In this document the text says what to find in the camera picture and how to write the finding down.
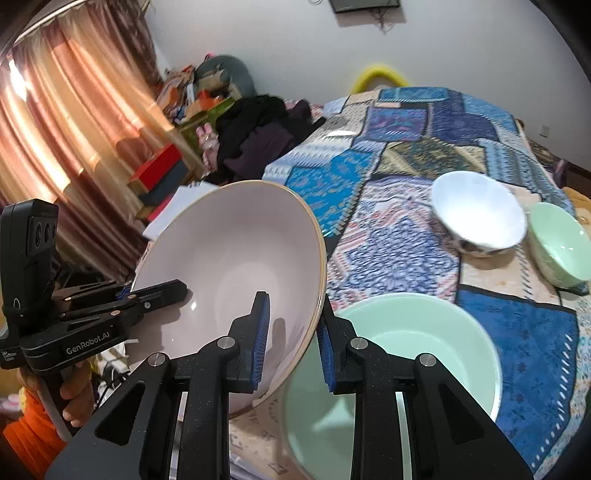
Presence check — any blue box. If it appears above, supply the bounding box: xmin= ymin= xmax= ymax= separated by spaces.
xmin=137 ymin=164 xmax=191 ymax=208

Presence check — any orange pink curtain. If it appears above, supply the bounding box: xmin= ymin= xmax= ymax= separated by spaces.
xmin=0 ymin=9 xmax=195 ymax=278

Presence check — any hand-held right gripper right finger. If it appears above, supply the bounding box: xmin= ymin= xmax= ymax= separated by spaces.
xmin=315 ymin=295 xmax=534 ymax=480

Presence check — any blue patchwork tablecloth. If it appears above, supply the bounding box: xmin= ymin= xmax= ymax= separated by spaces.
xmin=226 ymin=87 xmax=580 ymax=480

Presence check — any pink bowl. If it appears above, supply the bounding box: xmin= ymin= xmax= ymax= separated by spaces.
xmin=130 ymin=180 xmax=328 ymax=418

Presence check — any yellow foam ring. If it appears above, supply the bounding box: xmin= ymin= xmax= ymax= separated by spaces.
xmin=353 ymin=65 xmax=409 ymax=93

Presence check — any pile of toy boxes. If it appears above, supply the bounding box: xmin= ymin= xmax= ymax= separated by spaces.
xmin=157 ymin=65 xmax=200 ymax=121

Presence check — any red box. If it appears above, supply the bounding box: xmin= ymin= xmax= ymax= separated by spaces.
xmin=128 ymin=144 xmax=183 ymax=195

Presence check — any white paper sheet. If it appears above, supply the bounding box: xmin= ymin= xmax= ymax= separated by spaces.
xmin=142 ymin=181 xmax=220 ymax=241

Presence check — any person's left hand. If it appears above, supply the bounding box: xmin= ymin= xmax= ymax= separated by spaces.
xmin=60 ymin=360 xmax=95 ymax=430

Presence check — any small black monitor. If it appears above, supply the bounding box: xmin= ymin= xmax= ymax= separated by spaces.
xmin=329 ymin=0 xmax=402 ymax=14

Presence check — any person's left forearm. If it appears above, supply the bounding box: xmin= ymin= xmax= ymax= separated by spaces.
xmin=0 ymin=388 xmax=70 ymax=467

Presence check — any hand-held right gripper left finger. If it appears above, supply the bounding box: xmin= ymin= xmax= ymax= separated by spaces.
xmin=44 ymin=291 xmax=271 ymax=480

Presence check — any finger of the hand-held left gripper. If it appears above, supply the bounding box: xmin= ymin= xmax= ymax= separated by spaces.
xmin=60 ymin=279 xmax=189 ymax=324
xmin=55 ymin=279 xmax=134 ymax=308

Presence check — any small mint green bowl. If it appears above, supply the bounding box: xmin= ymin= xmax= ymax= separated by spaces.
xmin=526 ymin=202 xmax=591 ymax=289

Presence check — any white bowl with dark print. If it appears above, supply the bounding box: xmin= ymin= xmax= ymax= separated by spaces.
xmin=431 ymin=171 xmax=528 ymax=257

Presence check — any large light green bowl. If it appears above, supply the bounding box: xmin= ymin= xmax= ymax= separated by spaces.
xmin=281 ymin=292 xmax=503 ymax=480

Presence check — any yellow blanket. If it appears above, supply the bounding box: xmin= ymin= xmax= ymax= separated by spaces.
xmin=561 ymin=182 xmax=591 ymax=206

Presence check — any dark clothes pile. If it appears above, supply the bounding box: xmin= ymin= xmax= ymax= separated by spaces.
xmin=203 ymin=95 xmax=326 ymax=183

